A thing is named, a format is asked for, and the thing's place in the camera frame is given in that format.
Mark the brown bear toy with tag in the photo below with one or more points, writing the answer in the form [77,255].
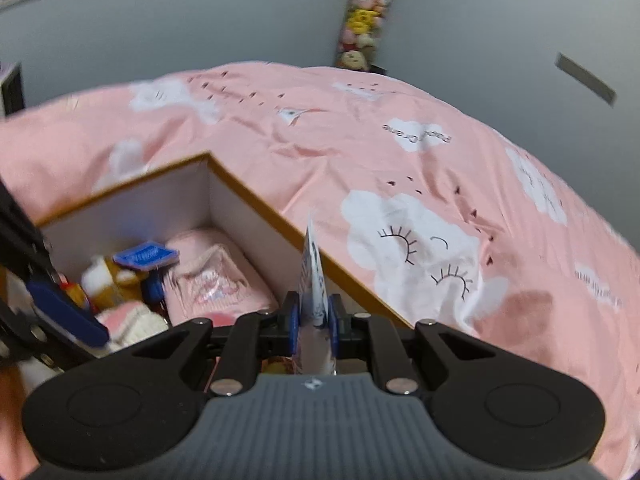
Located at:
[107,280]

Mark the yellow cardboard box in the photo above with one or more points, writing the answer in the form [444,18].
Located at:
[260,230]

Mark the black framed panel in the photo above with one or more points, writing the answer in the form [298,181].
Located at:
[12,90]

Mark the pink cloud printed blanket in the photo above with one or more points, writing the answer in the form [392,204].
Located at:
[400,135]

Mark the hanging column of plush toys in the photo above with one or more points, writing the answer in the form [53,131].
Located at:
[362,15]

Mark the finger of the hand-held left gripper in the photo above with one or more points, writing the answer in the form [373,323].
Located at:
[40,345]
[65,310]

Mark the pink fabric pouch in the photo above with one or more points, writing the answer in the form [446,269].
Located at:
[215,280]

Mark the colourful picture card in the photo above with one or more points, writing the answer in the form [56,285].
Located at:
[312,270]

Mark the grey wall strip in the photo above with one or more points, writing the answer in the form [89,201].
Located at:
[585,79]

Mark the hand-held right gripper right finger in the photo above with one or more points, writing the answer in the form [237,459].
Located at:
[334,330]

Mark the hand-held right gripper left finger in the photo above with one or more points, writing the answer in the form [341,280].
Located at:
[292,325]

